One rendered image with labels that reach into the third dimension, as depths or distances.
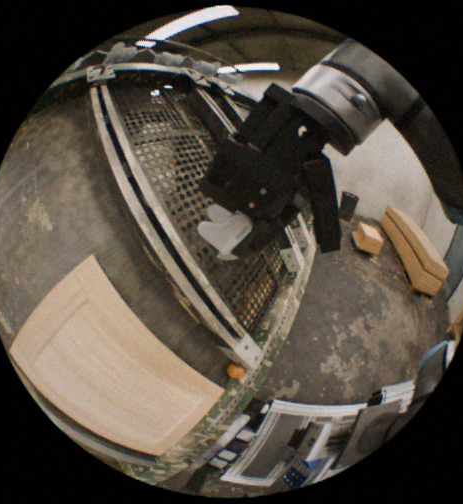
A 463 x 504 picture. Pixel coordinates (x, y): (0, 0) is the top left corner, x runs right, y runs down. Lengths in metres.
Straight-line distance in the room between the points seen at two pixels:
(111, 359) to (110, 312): 0.10
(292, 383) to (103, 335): 1.40
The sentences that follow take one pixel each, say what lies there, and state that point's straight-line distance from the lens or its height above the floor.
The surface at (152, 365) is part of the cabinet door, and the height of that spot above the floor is 1.09.
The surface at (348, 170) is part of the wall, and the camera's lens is 5.18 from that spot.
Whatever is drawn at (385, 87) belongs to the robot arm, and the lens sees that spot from 0.16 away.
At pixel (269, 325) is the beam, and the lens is 0.61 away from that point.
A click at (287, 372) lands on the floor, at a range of 1.52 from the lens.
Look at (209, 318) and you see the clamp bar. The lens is 0.35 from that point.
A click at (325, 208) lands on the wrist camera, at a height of 1.38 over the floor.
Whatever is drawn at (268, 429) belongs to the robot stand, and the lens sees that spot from 1.28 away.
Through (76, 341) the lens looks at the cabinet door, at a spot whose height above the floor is 1.21.
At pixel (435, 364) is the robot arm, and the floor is 1.24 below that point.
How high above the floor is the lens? 1.43
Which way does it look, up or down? 38 degrees down
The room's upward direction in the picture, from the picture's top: straight up
